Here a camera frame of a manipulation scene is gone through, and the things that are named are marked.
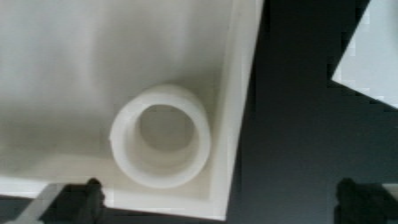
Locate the white obstacle fence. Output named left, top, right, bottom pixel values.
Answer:
left=331, top=0, right=398, bottom=109

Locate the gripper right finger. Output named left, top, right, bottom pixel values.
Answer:
left=334, top=178, right=398, bottom=224

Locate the white square tabletop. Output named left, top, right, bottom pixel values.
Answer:
left=0, top=0, right=265, bottom=220

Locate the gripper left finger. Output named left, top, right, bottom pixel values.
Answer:
left=11, top=178, right=105, bottom=224

